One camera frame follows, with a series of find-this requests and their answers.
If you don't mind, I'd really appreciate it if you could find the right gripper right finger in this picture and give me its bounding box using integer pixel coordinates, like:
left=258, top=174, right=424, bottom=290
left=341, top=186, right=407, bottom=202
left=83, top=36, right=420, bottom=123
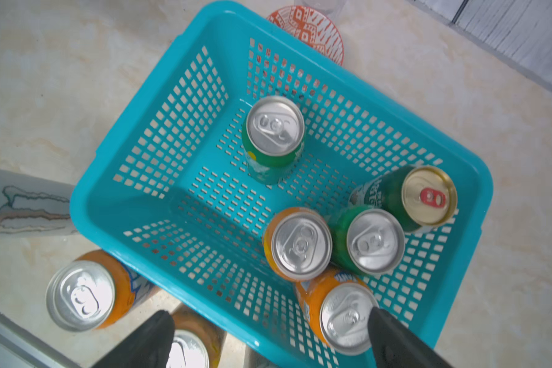
left=367, top=307, right=452, bottom=368

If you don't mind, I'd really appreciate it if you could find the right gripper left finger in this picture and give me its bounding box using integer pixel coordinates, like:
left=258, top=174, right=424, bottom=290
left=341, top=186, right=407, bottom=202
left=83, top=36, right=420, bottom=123
left=93, top=311, right=175, bottom=368

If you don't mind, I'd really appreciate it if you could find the orange soda can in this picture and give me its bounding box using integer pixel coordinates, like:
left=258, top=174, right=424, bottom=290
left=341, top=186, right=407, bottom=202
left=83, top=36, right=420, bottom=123
left=46, top=250, right=159, bottom=332
left=294, top=267, right=379, bottom=356
left=167, top=303, right=225, bottom=368
left=262, top=207, right=333, bottom=282

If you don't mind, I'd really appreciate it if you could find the green soda can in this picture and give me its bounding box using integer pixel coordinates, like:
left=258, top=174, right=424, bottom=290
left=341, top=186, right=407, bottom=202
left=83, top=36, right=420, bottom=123
left=242, top=96, right=306, bottom=185
left=325, top=205, right=406, bottom=276

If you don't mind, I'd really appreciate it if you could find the brown gold drink can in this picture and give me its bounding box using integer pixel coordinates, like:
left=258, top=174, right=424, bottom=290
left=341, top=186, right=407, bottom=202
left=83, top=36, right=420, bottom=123
left=348, top=165, right=458, bottom=233

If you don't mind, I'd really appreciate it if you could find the teal plastic basket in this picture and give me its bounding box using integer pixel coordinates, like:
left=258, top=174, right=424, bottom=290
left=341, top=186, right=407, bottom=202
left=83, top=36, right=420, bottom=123
left=71, top=1, right=493, bottom=367

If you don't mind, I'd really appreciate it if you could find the white monster energy can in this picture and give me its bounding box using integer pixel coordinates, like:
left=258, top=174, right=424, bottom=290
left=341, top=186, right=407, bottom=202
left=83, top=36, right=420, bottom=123
left=0, top=170, right=78, bottom=238

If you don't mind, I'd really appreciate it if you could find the red patterned bowl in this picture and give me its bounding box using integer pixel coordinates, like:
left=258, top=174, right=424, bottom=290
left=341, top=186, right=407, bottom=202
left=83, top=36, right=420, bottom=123
left=266, top=6, right=345, bottom=66

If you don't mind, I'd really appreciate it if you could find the aluminium mounting rail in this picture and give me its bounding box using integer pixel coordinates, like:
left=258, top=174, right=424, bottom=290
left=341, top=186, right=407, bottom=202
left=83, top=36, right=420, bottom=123
left=0, top=313, right=79, bottom=367

